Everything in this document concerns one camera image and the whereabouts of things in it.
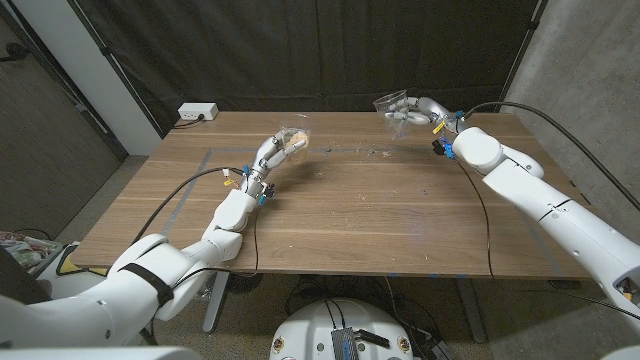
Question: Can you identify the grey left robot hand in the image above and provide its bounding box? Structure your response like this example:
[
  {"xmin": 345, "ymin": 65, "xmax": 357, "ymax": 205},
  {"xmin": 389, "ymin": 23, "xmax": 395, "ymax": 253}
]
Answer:
[{"xmin": 239, "ymin": 130, "xmax": 309, "ymax": 199}]

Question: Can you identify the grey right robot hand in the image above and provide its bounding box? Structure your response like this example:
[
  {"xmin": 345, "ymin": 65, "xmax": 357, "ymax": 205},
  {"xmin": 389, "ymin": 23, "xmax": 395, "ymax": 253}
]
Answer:
[{"xmin": 384, "ymin": 96, "xmax": 469, "ymax": 135}]

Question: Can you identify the larger clear plastic cup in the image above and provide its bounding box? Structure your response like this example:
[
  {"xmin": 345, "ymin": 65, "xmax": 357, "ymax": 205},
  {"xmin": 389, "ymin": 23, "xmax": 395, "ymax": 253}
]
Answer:
[{"xmin": 372, "ymin": 89, "xmax": 416, "ymax": 141}]

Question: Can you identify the smaller clear plastic cup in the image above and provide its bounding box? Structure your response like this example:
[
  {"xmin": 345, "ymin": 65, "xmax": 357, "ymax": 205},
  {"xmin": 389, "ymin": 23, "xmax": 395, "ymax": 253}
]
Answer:
[{"xmin": 278, "ymin": 113, "xmax": 314, "ymax": 165}]

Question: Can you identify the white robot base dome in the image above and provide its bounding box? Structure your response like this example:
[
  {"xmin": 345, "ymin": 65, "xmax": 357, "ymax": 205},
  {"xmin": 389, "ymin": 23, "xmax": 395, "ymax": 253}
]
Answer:
[{"xmin": 268, "ymin": 298, "xmax": 415, "ymax": 360}]

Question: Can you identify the white power strip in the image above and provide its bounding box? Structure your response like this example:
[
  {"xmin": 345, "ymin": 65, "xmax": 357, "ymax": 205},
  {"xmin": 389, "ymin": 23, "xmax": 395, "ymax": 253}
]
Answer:
[{"xmin": 177, "ymin": 102, "xmax": 220, "ymax": 122}]

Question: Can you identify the grey tape outline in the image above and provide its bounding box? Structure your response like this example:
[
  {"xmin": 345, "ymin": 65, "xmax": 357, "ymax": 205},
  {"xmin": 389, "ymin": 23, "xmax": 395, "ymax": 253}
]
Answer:
[{"xmin": 144, "ymin": 146, "xmax": 566, "ymax": 266}]

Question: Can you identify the black backdrop curtain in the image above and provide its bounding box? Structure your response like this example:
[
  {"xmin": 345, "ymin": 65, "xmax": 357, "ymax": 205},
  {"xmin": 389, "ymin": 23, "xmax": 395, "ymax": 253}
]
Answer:
[{"xmin": 67, "ymin": 0, "xmax": 549, "ymax": 136}]

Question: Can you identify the black backdrop stand pole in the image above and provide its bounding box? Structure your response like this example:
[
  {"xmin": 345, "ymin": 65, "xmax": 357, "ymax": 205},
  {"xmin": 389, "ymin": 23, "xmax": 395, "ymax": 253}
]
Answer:
[
  {"xmin": 66, "ymin": 0, "xmax": 167, "ymax": 140},
  {"xmin": 493, "ymin": 0, "xmax": 550, "ymax": 114}
]

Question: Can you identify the black round floor object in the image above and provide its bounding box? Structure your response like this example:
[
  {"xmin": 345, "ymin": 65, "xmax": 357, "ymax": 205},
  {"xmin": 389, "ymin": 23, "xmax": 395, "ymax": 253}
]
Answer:
[{"xmin": 225, "ymin": 272, "xmax": 264, "ymax": 295}]

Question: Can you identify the grey table leg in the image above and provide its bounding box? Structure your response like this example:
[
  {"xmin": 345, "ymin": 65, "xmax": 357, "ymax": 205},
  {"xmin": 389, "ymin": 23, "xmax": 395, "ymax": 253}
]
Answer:
[
  {"xmin": 202, "ymin": 271, "xmax": 231, "ymax": 334},
  {"xmin": 454, "ymin": 277, "xmax": 487, "ymax": 344}
]

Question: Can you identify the grey finned electronics box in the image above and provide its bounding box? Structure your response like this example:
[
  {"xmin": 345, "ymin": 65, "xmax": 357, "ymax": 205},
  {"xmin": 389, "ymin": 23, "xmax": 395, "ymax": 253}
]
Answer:
[{"xmin": 330, "ymin": 327, "xmax": 360, "ymax": 360}]

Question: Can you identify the black flat plate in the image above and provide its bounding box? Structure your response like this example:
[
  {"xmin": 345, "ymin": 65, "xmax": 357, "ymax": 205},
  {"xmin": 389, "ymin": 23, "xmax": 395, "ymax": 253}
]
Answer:
[{"xmin": 355, "ymin": 329, "xmax": 391, "ymax": 350}]

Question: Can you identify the yellow and black object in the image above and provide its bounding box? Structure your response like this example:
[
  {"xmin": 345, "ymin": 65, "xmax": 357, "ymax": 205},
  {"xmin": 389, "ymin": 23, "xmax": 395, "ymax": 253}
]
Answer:
[{"xmin": 55, "ymin": 243, "xmax": 109, "ymax": 276}]

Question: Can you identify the dark brown door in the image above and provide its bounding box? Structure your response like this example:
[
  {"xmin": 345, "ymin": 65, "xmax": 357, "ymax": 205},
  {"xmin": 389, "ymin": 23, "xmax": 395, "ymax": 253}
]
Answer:
[{"xmin": 0, "ymin": 9, "xmax": 129, "ymax": 241}]

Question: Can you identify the colourful patterned cloth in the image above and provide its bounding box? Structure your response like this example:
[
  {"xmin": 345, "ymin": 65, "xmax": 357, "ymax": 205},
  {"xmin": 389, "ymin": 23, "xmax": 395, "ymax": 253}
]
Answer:
[{"xmin": 0, "ymin": 230, "xmax": 64, "ymax": 274}]

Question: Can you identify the person in dark clothes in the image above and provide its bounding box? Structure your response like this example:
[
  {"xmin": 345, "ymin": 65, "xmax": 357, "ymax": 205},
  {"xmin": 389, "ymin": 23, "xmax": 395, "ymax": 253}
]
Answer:
[{"xmin": 0, "ymin": 247, "xmax": 54, "ymax": 306}]

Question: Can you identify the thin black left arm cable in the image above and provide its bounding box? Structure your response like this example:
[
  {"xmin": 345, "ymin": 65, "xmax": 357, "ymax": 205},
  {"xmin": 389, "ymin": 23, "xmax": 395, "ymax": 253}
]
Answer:
[{"xmin": 169, "ymin": 199, "xmax": 261, "ymax": 291}]

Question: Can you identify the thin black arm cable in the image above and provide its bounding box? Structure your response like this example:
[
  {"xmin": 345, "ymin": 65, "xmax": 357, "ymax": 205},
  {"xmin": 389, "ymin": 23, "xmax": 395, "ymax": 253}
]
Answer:
[
  {"xmin": 452, "ymin": 157, "xmax": 640, "ymax": 321},
  {"xmin": 169, "ymin": 199, "xmax": 261, "ymax": 291}
]

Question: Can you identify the black power strip cable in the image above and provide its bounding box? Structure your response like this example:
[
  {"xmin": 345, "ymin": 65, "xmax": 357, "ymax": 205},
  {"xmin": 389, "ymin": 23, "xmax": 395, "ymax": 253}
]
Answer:
[{"xmin": 172, "ymin": 114, "xmax": 206, "ymax": 130}]

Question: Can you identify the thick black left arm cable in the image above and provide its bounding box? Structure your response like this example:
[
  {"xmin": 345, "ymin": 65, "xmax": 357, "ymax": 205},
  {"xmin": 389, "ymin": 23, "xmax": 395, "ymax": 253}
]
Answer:
[{"xmin": 130, "ymin": 166, "xmax": 246, "ymax": 246}]

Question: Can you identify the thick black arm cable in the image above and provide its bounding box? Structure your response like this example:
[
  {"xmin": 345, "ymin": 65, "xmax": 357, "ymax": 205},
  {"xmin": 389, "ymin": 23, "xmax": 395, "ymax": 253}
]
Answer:
[
  {"xmin": 462, "ymin": 101, "xmax": 640, "ymax": 212},
  {"xmin": 130, "ymin": 166, "xmax": 246, "ymax": 246}
]

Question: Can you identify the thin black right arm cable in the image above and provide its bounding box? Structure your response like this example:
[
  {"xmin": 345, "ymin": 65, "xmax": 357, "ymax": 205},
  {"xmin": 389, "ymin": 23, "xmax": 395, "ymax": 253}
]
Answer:
[{"xmin": 452, "ymin": 157, "xmax": 640, "ymax": 321}]

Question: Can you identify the black floor cable bundle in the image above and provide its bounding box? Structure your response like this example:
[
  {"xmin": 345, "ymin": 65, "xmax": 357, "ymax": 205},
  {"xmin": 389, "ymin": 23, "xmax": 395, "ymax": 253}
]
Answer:
[{"xmin": 283, "ymin": 273, "xmax": 396, "ymax": 317}]

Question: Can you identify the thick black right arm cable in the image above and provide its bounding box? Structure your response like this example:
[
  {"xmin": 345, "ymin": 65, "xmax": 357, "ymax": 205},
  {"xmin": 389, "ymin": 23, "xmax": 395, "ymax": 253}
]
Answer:
[{"xmin": 462, "ymin": 101, "xmax": 640, "ymax": 212}]

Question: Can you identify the black door handle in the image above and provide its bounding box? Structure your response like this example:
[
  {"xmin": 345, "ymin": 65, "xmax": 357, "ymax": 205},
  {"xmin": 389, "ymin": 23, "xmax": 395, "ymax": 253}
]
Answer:
[{"xmin": 0, "ymin": 42, "xmax": 32, "ymax": 64}]

